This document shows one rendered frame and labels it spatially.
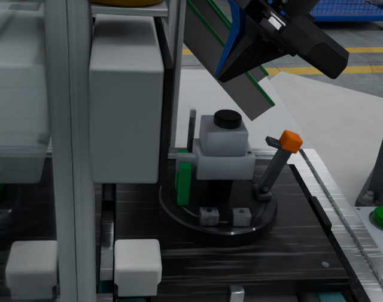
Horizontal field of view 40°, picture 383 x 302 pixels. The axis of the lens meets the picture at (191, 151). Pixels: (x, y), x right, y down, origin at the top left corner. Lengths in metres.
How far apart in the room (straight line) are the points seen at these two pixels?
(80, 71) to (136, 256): 0.25
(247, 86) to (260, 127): 0.31
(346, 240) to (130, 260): 0.26
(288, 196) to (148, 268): 0.24
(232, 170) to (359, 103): 0.76
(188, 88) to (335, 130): 0.35
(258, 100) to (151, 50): 0.51
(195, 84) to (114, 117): 0.98
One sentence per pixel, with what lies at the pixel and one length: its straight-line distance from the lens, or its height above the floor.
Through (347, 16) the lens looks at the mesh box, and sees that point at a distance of 5.24.
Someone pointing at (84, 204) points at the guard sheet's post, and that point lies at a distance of 0.36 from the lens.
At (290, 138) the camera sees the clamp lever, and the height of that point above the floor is 1.07.
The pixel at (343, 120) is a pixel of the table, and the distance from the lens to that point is 1.19.
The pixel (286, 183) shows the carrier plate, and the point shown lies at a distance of 0.70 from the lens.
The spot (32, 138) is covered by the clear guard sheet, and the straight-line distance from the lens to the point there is 0.18.
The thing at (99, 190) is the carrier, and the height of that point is 0.97.
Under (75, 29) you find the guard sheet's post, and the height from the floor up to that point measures 1.24.
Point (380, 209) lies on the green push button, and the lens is 0.69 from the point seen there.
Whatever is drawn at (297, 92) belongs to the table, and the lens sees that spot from 1.29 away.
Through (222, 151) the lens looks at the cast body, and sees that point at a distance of 0.56.
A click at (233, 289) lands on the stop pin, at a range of 0.53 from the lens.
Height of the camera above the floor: 1.33
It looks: 29 degrees down
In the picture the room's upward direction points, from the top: 5 degrees clockwise
